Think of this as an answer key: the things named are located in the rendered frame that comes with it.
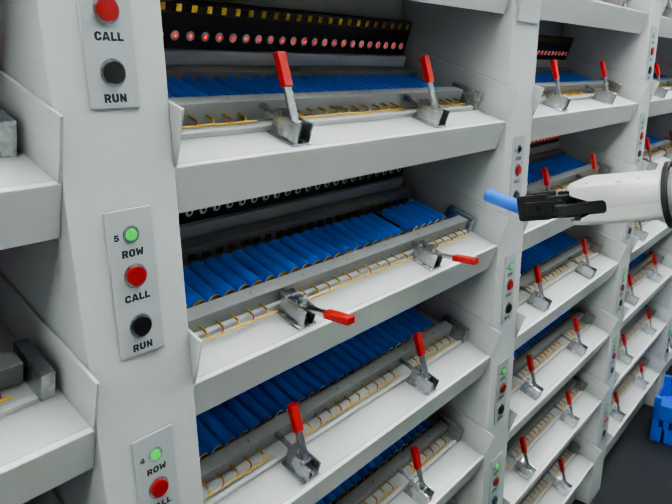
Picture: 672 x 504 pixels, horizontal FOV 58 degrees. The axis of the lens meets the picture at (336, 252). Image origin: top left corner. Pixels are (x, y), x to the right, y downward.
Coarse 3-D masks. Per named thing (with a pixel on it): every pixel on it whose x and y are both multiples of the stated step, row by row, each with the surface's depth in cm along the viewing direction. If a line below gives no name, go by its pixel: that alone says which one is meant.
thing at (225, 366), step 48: (336, 192) 92; (432, 192) 105; (480, 240) 99; (336, 288) 76; (384, 288) 78; (432, 288) 87; (192, 336) 54; (240, 336) 63; (288, 336) 65; (336, 336) 72; (240, 384) 61
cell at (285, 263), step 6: (258, 246) 77; (264, 246) 77; (264, 252) 76; (270, 252) 76; (276, 252) 76; (270, 258) 75; (276, 258) 75; (282, 258) 75; (282, 264) 74; (288, 264) 74; (294, 264) 74; (288, 270) 74
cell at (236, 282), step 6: (210, 258) 71; (204, 264) 71; (210, 264) 70; (216, 264) 70; (222, 264) 71; (216, 270) 70; (222, 270) 70; (228, 270) 70; (222, 276) 69; (228, 276) 69; (234, 276) 69; (228, 282) 69; (234, 282) 68; (240, 282) 68; (234, 288) 68; (240, 288) 68
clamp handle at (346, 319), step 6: (300, 300) 67; (306, 300) 67; (300, 306) 67; (306, 306) 66; (312, 306) 66; (312, 312) 66; (318, 312) 65; (324, 312) 64; (330, 312) 64; (336, 312) 64; (342, 312) 64; (324, 318) 64; (330, 318) 64; (336, 318) 63; (342, 318) 63; (348, 318) 62; (354, 318) 63; (348, 324) 62
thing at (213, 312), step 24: (456, 216) 99; (408, 240) 87; (432, 240) 92; (336, 264) 76; (360, 264) 80; (264, 288) 67; (288, 288) 70; (192, 312) 61; (216, 312) 62; (240, 312) 65; (216, 336) 61
